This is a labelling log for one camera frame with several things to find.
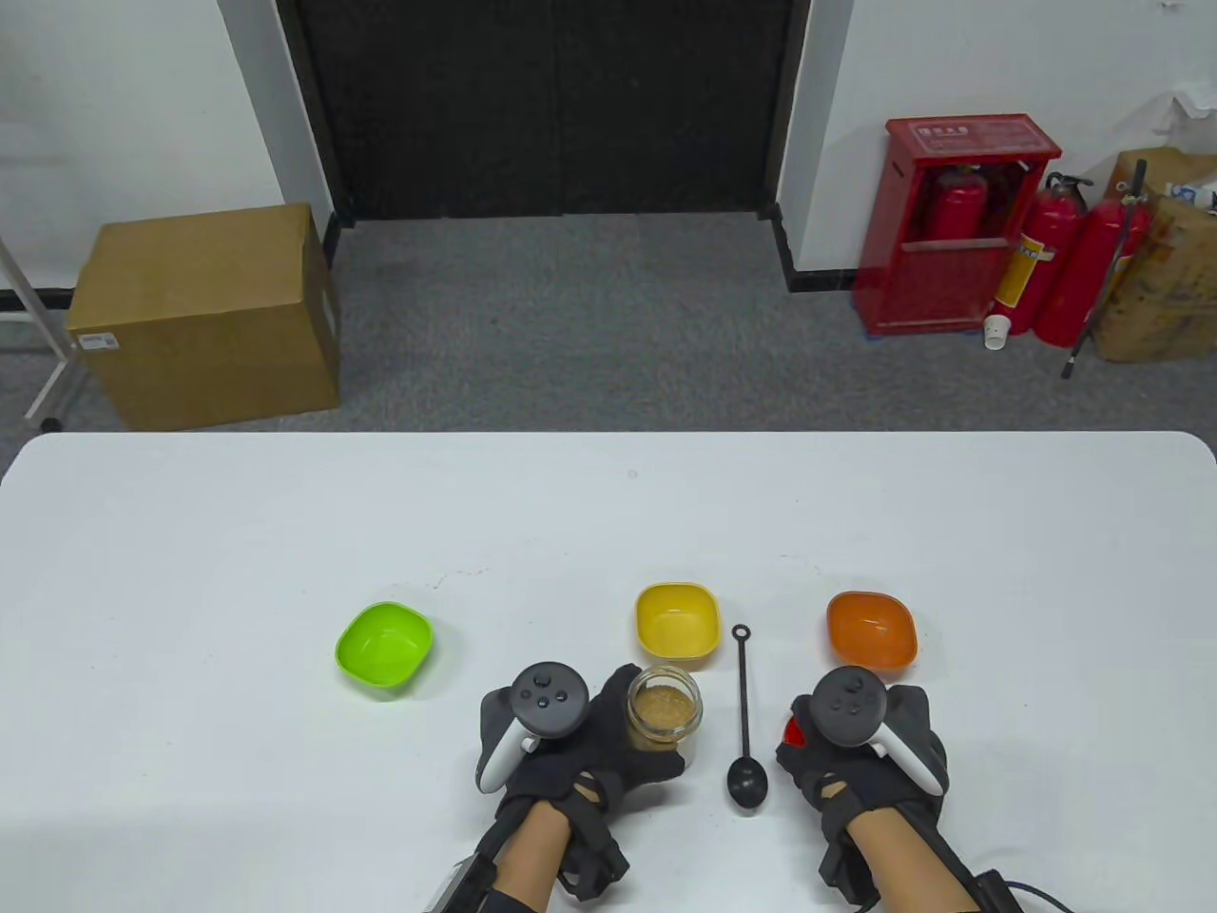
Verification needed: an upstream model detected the grey handheld controller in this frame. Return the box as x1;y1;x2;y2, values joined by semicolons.
810;666;948;796
475;661;591;796

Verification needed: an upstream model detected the clear glass jar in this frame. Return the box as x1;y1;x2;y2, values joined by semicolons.
626;665;705;764

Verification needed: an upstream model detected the orange plastic dish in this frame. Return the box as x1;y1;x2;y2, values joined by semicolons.
826;591;918;671

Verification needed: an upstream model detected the green plastic dish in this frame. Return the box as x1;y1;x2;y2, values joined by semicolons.
335;601;435;688

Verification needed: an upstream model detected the yellow label red fire extinguisher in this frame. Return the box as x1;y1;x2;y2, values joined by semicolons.
994;173;1092;336

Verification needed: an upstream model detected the black double door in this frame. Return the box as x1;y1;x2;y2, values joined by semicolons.
276;0;814;226

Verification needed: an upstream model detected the black long-handled spoon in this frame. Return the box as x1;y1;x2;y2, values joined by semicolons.
727;624;769;817

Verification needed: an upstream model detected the person's left hand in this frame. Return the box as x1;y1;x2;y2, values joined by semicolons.
478;663;687;811

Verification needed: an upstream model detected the grey forearm sensor box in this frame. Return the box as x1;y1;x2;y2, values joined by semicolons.
428;856;479;913

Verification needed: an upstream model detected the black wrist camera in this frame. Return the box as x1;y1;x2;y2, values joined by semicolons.
818;808;881;901
559;816;630;901

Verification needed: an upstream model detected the person's right forearm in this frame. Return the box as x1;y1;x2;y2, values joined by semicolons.
844;799;980;913

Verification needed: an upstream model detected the white crumpled plastic sheet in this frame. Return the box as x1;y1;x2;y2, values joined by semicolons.
1155;84;1217;134

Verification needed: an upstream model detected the person's left forearm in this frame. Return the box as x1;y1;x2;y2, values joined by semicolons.
488;799;577;906

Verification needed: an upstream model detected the white metal stand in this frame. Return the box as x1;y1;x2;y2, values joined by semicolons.
0;236;93;431

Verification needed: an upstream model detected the plain small cardboard box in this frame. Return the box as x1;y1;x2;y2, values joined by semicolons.
1112;147;1217;201

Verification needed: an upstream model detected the person's right hand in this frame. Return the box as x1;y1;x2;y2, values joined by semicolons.
775;685;950;811

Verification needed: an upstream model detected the large brown cardboard box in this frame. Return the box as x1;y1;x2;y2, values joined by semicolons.
65;203;343;432

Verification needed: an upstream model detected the yellow plastic dish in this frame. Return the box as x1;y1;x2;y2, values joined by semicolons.
635;583;721;667

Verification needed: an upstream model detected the worn printed cardboard box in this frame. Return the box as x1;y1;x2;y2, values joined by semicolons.
1089;195;1217;363

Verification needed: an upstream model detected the black forearm sensor box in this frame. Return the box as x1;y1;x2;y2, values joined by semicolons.
970;870;1028;913

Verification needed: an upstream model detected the red fire extinguisher cabinet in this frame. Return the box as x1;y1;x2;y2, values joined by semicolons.
853;114;1063;336

